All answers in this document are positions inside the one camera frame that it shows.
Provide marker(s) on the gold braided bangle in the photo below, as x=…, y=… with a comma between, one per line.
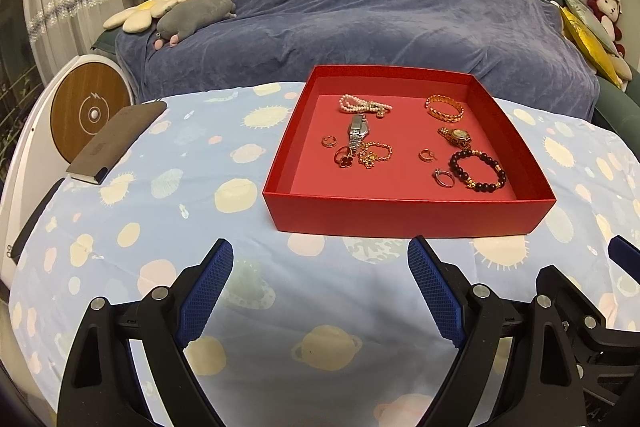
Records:
x=435, y=111

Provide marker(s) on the yellow cushion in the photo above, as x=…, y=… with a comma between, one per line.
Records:
x=590, y=42

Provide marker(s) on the green sofa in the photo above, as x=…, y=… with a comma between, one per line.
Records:
x=615, y=102

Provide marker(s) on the flower-shaped cushion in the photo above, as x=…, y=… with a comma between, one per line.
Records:
x=142, y=12

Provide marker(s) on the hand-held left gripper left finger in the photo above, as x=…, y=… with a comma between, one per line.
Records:
x=207, y=292

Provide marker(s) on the white round wood-faced device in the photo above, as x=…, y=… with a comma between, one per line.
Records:
x=85, y=107

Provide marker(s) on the silver link wristwatch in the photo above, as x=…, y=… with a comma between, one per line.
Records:
x=356, y=127

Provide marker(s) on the gold wristwatch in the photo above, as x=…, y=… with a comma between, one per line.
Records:
x=457, y=136

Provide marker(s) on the grey patterned cushion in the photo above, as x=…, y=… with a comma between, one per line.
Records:
x=585, y=14

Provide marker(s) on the blue planet print tablecloth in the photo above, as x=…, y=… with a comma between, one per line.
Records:
x=200, y=197

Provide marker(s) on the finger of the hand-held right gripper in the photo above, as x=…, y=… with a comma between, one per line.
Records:
x=570, y=294
x=625, y=254

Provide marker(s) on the red monkey plush toy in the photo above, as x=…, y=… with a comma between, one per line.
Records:
x=607, y=14

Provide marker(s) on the brown notebook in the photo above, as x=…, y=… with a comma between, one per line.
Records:
x=120, y=137

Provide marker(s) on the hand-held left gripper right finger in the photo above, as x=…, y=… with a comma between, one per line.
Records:
x=435, y=292

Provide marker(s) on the red cardboard box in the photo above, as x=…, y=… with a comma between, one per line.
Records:
x=400, y=217

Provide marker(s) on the grey plush toy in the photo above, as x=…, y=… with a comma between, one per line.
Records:
x=195, y=14

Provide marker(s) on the blue-grey sofa blanket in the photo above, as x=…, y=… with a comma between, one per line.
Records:
x=375, y=7

